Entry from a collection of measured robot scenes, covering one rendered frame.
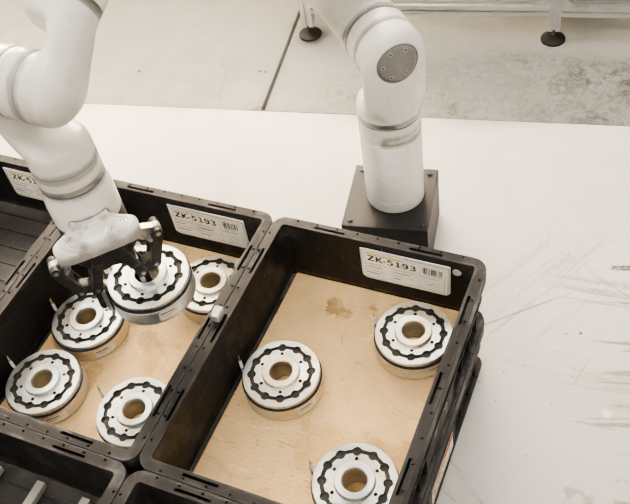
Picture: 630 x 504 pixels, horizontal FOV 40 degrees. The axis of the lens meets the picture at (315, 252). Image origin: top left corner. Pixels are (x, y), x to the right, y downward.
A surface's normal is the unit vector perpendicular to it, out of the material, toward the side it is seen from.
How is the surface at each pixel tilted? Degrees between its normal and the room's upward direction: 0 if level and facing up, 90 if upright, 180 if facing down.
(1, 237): 0
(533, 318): 0
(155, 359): 0
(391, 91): 93
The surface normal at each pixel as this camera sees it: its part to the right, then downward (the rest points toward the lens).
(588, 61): -0.13, -0.65
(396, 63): 0.37, 0.70
